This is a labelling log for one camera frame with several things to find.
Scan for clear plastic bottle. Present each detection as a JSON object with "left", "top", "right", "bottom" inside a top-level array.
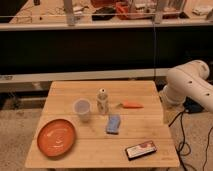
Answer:
[{"left": 97, "top": 89, "right": 109, "bottom": 114}]

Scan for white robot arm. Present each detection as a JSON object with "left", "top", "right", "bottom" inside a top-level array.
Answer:
[{"left": 162, "top": 60, "right": 213, "bottom": 113}]

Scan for orange toy carrot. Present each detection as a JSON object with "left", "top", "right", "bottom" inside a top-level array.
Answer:
[{"left": 117, "top": 102, "right": 143, "bottom": 109}]

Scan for translucent plastic cup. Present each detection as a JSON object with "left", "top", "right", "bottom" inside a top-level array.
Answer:
[{"left": 73, "top": 99, "right": 91, "bottom": 122}]

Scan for wooden table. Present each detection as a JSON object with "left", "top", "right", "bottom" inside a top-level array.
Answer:
[{"left": 25, "top": 81, "right": 179, "bottom": 169}]

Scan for orange plate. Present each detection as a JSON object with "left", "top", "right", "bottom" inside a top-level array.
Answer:
[{"left": 37, "top": 119, "right": 76, "bottom": 157}]

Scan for red tool on shelf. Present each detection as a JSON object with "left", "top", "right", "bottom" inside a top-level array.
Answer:
[{"left": 115, "top": 1, "right": 131, "bottom": 20}]

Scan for metal workbench shelf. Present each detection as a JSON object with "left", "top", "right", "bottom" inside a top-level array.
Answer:
[{"left": 0, "top": 0, "right": 213, "bottom": 31}]

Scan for black power cable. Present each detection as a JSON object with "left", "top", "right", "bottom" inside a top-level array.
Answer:
[{"left": 168, "top": 109, "right": 213, "bottom": 171}]

